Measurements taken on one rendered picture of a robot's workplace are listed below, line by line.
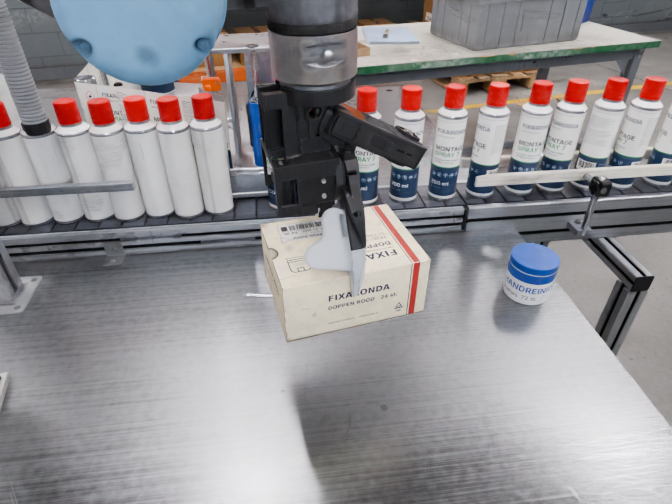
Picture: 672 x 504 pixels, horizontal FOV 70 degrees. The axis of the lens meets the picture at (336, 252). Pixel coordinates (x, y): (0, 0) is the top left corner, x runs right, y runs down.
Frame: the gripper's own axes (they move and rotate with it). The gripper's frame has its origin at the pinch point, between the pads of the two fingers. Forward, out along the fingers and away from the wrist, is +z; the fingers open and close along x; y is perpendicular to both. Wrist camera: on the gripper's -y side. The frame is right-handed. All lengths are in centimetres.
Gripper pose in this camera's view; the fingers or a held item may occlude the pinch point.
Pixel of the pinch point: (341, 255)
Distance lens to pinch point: 55.0
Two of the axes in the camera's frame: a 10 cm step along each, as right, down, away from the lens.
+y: -9.5, 1.9, -2.3
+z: 0.2, 8.1, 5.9
